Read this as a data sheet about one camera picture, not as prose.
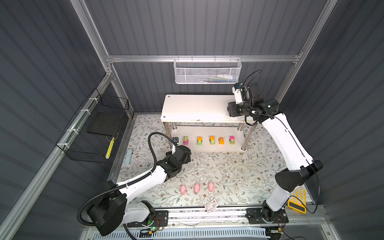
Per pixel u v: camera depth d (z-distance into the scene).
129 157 0.92
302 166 0.43
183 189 0.82
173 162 0.63
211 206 0.77
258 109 0.49
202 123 1.15
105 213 0.41
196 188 0.82
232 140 0.94
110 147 0.68
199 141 0.94
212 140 0.94
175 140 0.74
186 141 0.94
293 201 0.77
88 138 0.72
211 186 0.83
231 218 0.75
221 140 0.94
